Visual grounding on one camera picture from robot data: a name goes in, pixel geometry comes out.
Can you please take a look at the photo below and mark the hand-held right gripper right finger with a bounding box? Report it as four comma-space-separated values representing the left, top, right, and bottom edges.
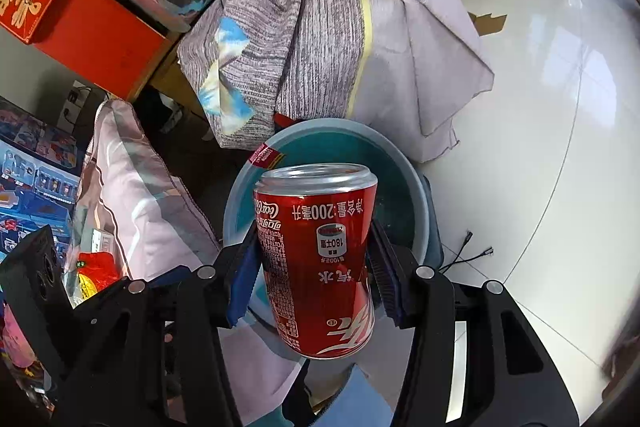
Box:
367, 222, 596, 427

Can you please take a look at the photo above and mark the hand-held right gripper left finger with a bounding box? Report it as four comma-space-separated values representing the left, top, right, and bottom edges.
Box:
50, 227, 262, 427

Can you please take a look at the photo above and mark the red soda can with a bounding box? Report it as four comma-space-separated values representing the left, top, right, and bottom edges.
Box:
252, 163, 379, 360

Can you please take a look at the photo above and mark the blue plastic basin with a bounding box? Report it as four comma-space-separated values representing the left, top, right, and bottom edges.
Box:
222, 118, 432, 323

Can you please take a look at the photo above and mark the red snack packet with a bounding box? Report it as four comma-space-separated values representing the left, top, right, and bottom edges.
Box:
75, 252, 122, 304

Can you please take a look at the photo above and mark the blue toy box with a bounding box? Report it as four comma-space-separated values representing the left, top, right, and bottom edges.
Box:
0, 97, 82, 260

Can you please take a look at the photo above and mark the small red packet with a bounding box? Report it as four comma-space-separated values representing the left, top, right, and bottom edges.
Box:
248, 144, 284, 170

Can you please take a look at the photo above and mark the white power strip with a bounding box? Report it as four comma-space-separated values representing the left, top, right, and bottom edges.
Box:
62, 82, 92, 124

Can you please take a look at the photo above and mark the grey striped blanket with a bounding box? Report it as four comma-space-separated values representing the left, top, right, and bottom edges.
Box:
177, 0, 496, 164

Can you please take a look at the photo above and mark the cardboard piece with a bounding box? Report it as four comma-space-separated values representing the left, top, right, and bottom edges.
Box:
467, 11, 507, 36

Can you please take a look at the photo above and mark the black cable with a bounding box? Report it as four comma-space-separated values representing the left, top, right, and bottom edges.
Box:
440, 231, 496, 269

